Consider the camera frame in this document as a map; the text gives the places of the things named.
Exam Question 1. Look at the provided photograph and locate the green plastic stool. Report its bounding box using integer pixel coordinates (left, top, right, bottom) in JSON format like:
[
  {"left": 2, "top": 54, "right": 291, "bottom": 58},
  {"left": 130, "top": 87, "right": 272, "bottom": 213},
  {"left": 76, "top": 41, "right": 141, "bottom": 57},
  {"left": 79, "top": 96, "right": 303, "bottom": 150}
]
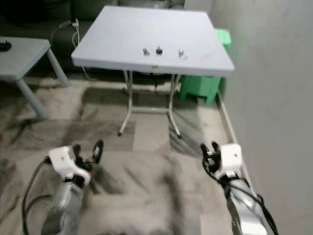
[{"left": 179, "top": 28, "right": 232, "bottom": 106}]

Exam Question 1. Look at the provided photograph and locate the grey low coffee table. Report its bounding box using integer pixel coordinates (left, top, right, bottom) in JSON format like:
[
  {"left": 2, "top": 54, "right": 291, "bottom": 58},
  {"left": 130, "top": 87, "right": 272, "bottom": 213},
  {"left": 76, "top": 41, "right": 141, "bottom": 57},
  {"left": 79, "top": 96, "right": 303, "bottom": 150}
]
[{"left": 0, "top": 37, "right": 70, "bottom": 120}]

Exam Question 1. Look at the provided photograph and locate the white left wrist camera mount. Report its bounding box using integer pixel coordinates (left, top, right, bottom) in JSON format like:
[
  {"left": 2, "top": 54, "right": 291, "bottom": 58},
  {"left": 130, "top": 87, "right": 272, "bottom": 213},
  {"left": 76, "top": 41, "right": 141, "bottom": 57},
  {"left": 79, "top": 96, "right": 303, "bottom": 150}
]
[{"left": 48, "top": 146, "right": 91, "bottom": 186}]

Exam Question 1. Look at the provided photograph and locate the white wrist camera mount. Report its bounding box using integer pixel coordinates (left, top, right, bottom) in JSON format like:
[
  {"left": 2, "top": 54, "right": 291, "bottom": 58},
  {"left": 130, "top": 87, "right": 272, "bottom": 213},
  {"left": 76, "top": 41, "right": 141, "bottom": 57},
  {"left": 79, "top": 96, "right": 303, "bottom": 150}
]
[
  {"left": 48, "top": 146, "right": 91, "bottom": 186},
  {"left": 220, "top": 143, "right": 243, "bottom": 180}
]

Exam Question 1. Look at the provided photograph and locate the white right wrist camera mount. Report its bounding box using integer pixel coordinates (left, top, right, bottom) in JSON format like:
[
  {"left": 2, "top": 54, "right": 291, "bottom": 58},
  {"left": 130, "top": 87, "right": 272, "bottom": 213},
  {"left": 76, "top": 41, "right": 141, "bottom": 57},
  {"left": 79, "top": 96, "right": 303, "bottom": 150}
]
[{"left": 220, "top": 143, "right": 243, "bottom": 180}]

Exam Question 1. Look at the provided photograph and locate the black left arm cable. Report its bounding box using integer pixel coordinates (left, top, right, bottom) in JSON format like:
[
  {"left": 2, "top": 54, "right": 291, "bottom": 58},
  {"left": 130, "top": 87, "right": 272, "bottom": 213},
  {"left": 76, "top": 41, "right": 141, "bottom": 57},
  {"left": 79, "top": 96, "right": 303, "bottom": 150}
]
[{"left": 22, "top": 159, "right": 53, "bottom": 235}]

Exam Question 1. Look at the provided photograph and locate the white charging cable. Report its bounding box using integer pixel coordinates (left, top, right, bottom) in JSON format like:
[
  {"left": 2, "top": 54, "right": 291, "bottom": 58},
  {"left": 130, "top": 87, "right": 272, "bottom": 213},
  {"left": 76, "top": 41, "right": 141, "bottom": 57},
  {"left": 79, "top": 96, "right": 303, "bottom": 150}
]
[{"left": 59, "top": 20, "right": 94, "bottom": 82}]

